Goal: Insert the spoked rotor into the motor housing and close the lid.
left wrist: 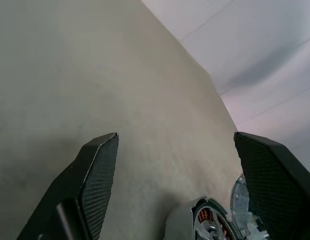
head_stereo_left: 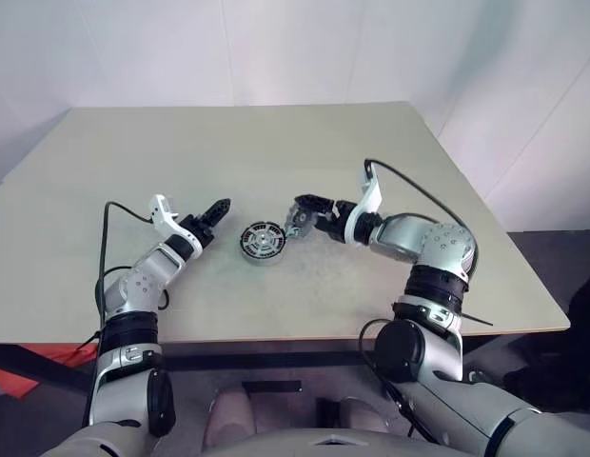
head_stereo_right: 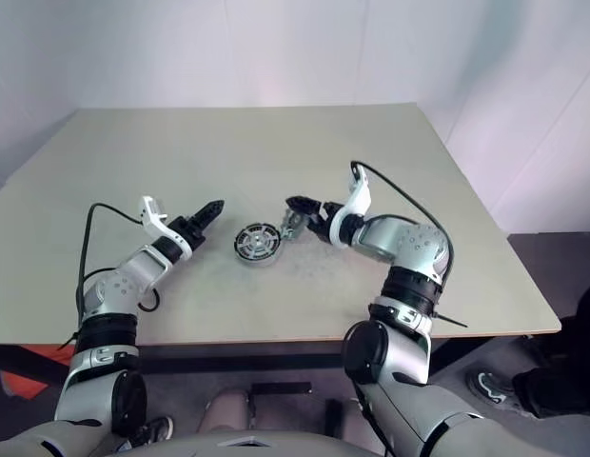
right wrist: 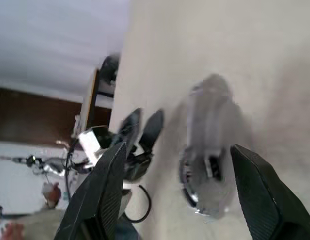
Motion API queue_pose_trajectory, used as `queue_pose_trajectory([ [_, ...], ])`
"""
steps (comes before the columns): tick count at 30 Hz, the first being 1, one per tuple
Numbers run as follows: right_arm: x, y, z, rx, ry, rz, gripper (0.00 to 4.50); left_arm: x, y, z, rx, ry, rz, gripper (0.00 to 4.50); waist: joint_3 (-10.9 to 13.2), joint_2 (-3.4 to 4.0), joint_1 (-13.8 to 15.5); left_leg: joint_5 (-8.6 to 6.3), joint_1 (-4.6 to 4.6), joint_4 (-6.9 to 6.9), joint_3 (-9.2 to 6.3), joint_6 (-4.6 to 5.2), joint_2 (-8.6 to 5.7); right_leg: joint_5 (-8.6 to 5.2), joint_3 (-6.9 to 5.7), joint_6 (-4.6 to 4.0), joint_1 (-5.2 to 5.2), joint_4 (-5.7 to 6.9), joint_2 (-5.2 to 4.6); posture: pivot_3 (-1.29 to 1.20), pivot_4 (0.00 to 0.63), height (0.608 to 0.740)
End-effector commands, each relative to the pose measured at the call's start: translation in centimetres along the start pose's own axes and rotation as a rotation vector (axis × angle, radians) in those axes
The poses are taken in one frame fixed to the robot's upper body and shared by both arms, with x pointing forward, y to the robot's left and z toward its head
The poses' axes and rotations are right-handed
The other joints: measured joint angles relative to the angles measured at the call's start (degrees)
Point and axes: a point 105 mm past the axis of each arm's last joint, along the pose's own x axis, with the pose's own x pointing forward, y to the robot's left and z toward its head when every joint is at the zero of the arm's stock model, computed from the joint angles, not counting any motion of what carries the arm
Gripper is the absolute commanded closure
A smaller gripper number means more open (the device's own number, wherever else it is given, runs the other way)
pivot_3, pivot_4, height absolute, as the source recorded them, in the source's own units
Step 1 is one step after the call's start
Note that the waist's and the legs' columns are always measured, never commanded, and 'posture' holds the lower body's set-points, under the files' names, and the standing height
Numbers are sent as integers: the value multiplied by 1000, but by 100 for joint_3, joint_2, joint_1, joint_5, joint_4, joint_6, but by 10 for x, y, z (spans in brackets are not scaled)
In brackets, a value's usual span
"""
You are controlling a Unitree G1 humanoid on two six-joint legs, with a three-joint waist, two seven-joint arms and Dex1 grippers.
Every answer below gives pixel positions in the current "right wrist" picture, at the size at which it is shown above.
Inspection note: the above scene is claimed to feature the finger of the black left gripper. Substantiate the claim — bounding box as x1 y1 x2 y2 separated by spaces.
119 107 144 151
139 109 166 154

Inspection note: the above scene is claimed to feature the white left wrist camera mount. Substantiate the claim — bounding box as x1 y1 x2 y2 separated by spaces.
77 128 102 166

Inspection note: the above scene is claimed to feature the blurred grey metal part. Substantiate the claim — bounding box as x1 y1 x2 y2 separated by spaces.
186 73 248 176

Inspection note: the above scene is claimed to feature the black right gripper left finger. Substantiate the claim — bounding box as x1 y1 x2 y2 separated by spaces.
53 142 128 240

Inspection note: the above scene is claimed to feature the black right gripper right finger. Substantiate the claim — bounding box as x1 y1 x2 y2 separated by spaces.
229 143 310 240

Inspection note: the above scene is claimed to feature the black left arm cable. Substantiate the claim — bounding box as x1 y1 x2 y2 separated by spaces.
64 139 80 202

